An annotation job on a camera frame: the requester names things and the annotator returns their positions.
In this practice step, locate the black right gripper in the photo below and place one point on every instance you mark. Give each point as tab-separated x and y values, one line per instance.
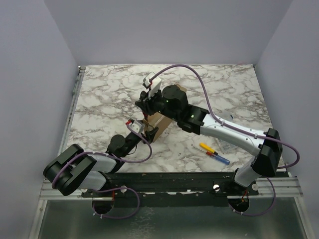
145	104

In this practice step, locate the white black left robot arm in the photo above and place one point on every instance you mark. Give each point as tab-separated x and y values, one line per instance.
76	169

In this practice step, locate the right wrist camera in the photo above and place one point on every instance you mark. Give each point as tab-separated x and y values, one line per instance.
152	85

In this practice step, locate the black front mounting rail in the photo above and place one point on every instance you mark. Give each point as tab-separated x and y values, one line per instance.
171	189

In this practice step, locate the clear plastic parts box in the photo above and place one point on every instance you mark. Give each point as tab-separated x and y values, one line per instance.
225	146

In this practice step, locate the brown cardboard express box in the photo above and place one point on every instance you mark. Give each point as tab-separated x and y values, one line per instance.
159	124

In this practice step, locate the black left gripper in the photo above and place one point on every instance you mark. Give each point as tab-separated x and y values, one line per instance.
150	134

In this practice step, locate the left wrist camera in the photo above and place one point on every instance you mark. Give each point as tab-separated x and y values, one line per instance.
136	126

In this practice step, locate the aluminium frame rail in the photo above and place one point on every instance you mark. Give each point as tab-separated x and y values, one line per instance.
68	119

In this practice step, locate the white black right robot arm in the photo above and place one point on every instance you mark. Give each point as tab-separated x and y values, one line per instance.
264	146

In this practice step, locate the blue red handled screwdriver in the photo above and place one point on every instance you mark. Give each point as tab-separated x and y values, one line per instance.
214	156

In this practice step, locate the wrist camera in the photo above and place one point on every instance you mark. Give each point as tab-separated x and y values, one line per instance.
152	85
136	126

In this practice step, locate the yellow handled screwdriver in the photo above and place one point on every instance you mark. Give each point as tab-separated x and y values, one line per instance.
207	148

